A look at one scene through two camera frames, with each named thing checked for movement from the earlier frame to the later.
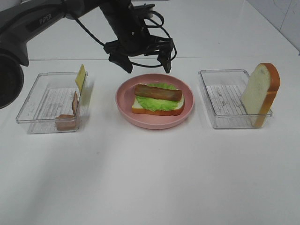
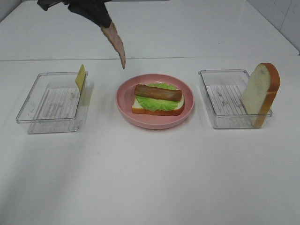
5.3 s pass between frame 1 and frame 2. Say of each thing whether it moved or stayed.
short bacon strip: moved
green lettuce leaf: stayed
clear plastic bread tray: stayed
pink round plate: stayed
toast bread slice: stayed
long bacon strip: stayed
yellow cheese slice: stayed
